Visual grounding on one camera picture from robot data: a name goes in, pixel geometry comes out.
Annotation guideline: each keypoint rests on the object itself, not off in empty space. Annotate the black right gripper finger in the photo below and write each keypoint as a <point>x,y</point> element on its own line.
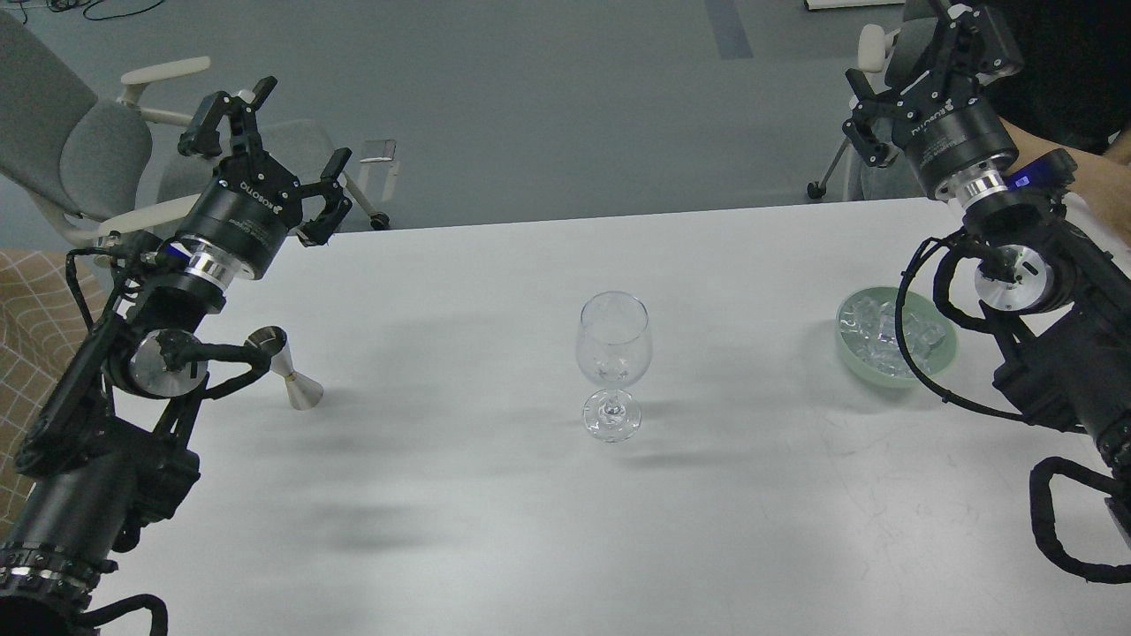
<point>869,109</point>
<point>971,48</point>

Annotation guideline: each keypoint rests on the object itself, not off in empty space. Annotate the steel double jigger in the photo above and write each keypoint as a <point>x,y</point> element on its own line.
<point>303,393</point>

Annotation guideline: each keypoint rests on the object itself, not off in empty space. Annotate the green ice bowl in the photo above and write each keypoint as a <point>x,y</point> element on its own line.
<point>875,342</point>

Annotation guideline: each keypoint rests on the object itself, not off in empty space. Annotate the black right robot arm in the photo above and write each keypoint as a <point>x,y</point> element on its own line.
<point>1031,268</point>

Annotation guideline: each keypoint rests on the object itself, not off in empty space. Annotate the clear wine glass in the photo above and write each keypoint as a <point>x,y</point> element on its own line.
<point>614,349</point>

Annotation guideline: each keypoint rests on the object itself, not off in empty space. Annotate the checkered beige cushion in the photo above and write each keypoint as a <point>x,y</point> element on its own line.
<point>41,328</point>

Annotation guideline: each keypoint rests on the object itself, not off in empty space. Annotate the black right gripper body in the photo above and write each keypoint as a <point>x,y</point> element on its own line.
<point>945,127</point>

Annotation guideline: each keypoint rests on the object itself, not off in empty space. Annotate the person black shirt torso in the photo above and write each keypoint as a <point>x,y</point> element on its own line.
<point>1072,90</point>

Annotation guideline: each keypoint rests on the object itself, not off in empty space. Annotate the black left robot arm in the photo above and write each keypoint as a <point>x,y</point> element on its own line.
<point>108,452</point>

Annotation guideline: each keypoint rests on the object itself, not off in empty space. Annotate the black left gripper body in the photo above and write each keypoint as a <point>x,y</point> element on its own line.
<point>246,212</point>

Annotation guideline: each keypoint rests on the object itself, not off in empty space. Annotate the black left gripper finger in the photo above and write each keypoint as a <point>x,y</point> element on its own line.
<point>336,204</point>
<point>202,136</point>

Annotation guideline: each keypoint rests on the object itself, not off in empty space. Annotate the grey office chair left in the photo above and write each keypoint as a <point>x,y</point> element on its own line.
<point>82,156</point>

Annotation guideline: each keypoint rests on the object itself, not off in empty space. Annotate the person forearm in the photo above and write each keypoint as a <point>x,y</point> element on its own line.
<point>1103,181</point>

